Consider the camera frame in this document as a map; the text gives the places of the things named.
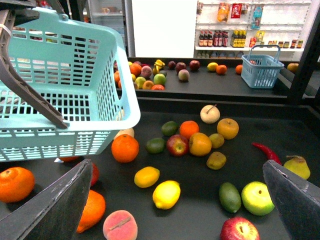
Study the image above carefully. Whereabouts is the far large orange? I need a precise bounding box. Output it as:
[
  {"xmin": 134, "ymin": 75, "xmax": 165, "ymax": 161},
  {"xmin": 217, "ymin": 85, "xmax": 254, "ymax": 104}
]
[{"xmin": 129, "ymin": 63, "xmax": 142, "ymax": 77}]

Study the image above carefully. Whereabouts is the far green apple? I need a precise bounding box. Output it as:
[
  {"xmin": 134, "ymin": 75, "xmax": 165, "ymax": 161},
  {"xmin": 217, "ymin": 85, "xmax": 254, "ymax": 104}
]
[{"xmin": 153, "ymin": 73, "xmax": 167, "ymax": 86}]

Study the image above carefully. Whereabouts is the green lime centre upper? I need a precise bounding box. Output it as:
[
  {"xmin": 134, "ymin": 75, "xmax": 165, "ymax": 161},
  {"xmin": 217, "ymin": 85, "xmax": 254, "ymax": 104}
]
[{"xmin": 161, "ymin": 121, "xmax": 179, "ymax": 137}]

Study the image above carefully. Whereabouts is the pink peach front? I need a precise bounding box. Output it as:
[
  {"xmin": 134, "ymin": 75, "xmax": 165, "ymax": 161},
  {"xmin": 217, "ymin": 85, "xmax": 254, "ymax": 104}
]
[{"xmin": 102, "ymin": 210, "xmax": 138, "ymax": 240}]

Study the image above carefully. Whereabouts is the orange tangerine far left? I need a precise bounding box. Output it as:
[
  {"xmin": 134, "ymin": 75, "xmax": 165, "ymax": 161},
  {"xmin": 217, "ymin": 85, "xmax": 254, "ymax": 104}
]
[{"xmin": 0, "ymin": 167, "xmax": 35, "ymax": 203}]

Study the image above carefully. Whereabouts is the green lime centre lower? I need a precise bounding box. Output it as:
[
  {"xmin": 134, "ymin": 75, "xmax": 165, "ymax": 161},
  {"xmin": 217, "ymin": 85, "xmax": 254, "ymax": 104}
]
[{"xmin": 145, "ymin": 137, "xmax": 166, "ymax": 154}]

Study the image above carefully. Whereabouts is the white price tag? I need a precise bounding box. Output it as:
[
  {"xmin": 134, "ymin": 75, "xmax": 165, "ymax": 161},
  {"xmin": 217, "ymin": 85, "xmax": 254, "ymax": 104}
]
[{"xmin": 54, "ymin": 158, "xmax": 64, "ymax": 163}]

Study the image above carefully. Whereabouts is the black shelf upright post right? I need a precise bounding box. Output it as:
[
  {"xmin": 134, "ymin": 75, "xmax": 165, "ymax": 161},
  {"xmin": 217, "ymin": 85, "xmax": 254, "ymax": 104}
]
[{"xmin": 287, "ymin": 9, "xmax": 320, "ymax": 105}]

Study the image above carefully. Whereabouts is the yellow pear right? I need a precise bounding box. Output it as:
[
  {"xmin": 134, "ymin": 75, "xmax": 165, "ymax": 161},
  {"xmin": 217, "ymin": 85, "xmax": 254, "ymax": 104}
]
[{"xmin": 283, "ymin": 155, "xmax": 311, "ymax": 180}]

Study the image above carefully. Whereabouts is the red apple centre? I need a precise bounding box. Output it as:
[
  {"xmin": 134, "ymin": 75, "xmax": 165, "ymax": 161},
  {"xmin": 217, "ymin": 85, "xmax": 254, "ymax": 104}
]
[{"xmin": 166, "ymin": 134, "xmax": 189, "ymax": 157}]

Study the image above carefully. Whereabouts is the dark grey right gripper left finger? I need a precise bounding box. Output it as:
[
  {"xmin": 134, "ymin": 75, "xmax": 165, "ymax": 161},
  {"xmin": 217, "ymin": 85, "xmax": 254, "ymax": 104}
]
[{"xmin": 0, "ymin": 159, "xmax": 93, "ymax": 240}]

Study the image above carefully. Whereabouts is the far pink peach alone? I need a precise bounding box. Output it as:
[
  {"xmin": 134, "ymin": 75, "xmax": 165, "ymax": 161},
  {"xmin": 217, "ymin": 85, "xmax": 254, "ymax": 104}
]
[{"xmin": 178, "ymin": 69, "xmax": 190, "ymax": 82}]

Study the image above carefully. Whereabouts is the light teal shopping basket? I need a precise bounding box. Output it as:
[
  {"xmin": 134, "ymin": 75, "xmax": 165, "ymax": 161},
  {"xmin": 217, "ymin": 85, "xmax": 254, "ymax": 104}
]
[{"xmin": 0, "ymin": 7, "xmax": 140, "ymax": 162}]

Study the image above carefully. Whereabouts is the small orange mandarin centre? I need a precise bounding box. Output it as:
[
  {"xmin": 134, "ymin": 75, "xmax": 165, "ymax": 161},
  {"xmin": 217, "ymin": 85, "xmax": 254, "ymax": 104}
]
[{"xmin": 179, "ymin": 120, "xmax": 200, "ymax": 140}]

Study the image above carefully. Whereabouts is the far dark red apple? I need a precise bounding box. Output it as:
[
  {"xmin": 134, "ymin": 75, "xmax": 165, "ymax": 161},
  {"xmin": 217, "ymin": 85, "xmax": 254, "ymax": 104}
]
[{"xmin": 189, "ymin": 60, "xmax": 201, "ymax": 72}]

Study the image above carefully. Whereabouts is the golden yellow apple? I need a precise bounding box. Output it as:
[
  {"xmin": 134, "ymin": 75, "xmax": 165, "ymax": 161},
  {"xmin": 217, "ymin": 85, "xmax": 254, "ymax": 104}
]
[{"xmin": 217, "ymin": 118, "xmax": 240, "ymax": 140}]

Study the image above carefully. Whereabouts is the far orange mandarin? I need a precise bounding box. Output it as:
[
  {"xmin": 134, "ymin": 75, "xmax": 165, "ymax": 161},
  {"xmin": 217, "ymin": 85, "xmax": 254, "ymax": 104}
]
[{"xmin": 215, "ymin": 64, "xmax": 228, "ymax": 75}]

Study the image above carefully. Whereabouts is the far banana bunch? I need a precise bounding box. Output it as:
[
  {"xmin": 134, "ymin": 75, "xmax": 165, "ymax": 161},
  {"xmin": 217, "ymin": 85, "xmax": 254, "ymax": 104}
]
[{"xmin": 152, "ymin": 59, "xmax": 165, "ymax": 75}]

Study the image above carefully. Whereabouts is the white pear with stem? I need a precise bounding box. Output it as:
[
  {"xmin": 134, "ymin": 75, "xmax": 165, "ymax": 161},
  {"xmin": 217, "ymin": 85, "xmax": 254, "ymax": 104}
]
[{"xmin": 200, "ymin": 104, "xmax": 221, "ymax": 124}]

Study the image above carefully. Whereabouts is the bright green apple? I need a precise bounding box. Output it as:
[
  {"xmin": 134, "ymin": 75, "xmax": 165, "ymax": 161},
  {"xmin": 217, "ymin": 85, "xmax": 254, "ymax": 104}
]
[{"xmin": 241, "ymin": 181, "xmax": 275, "ymax": 216}]

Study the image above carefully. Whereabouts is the red apple front right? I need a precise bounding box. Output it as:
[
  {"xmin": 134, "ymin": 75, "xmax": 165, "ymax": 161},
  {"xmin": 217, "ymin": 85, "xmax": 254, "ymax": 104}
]
[{"xmin": 220, "ymin": 217, "xmax": 260, "ymax": 240}]

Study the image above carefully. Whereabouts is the large orange centre left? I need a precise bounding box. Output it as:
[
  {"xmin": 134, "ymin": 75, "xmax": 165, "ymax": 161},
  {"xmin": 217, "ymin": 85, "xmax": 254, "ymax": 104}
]
[{"xmin": 111, "ymin": 134, "xmax": 140, "ymax": 163}]

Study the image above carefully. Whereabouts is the brown kiwi lower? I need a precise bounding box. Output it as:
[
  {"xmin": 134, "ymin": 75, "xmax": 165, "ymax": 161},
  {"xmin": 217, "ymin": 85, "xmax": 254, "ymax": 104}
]
[{"xmin": 206, "ymin": 151, "xmax": 227, "ymax": 170}]

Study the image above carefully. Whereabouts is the white pear lower left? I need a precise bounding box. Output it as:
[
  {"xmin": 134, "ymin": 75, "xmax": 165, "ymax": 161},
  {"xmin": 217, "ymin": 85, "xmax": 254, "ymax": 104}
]
[{"xmin": 113, "ymin": 127, "xmax": 135, "ymax": 140}]

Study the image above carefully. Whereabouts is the yellow lemon smaller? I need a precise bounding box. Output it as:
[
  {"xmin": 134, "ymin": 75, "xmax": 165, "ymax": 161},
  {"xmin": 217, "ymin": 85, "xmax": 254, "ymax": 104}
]
[{"xmin": 134, "ymin": 166, "xmax": 160, "ymax": 188}]

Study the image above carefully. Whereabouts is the large orange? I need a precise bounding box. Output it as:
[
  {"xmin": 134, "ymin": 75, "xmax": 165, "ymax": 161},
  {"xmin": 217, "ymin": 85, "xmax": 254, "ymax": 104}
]
[
  {"xmin": 129, "ymin": 63, "xmax": 142, "ymax": 77},
  {"xmin": 111, "ymin": 134, "xmax": 140, "ymax": 163}
]

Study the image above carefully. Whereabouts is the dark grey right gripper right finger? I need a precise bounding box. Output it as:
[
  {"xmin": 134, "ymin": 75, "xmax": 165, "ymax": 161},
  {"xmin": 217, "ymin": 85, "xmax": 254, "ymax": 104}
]
[{"xmin": 262, "ymin": 160, "xmax": 320, "ymax": 240}]

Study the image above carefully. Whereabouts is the brown kiwi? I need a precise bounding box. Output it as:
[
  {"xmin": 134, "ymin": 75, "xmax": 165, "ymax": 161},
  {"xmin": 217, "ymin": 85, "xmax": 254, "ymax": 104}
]
[
  {"xmin": 209, "ymin": 133, "xmax": 225, "ymax": 149},
  {"xmin": 206, "ymin": 151, "xmax": 227, "ymax": 170}
]

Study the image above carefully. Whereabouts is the red fruit behind left finger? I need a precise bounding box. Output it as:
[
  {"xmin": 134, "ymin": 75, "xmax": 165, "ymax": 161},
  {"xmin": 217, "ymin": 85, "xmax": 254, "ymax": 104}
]
[{"xmin": 90, "ymin": 163, "xmax": 100, "ymax": 187}]

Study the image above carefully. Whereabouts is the orange persimmon green calyx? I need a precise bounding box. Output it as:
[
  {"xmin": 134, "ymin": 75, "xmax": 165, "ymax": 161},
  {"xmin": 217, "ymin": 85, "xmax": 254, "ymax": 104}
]
[{"xmin": 59, "ymin": 156, "xmax": 79, "ymax": 163}]

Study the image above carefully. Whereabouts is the small blue basket far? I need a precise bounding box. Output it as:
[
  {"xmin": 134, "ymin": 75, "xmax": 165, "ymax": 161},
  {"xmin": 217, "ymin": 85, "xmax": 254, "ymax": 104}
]
[{"xmin": 241, "ymin": 44, "xmax": 284, "ymax": 89}]

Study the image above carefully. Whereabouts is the yellow lemon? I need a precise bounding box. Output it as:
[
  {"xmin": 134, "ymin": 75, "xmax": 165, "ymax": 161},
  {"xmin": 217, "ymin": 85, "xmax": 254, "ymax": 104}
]
[
  {"xmin": 152, "ymin": 180, "xmax": 181, "ymax": 210},
  {"xmin": 207, "ymin": 62, "xmax": 219, "ymax": 72}
]

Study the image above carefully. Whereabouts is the brown kiwi upper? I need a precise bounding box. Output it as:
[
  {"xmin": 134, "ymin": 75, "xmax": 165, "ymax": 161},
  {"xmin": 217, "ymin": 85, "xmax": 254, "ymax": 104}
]
[{"xmin": 209, "ymin": 133, "xmax": 225, "ymax": 149}]

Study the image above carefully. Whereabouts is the orange fruit behind left finger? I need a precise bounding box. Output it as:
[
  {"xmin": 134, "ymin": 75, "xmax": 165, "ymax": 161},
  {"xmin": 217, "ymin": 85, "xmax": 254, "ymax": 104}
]
[{"xmin": 76, "ymin": 190, "xmax": 106, "ymax": 234}]

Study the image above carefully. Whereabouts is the yellow orange persimmon centre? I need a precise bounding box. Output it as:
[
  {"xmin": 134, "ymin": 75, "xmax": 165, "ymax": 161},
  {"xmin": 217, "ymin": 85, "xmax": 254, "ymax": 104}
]
[{"xmin": 189, "ymin": 132, "xmax": 212, "ymax": 157}]

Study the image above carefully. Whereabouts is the red chili pepper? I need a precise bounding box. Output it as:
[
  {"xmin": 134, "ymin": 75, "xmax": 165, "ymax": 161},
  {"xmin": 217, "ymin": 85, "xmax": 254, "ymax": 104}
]
[{"xmin": 251, "ymin": 142, "xmax": 282, "ymax": 165}]

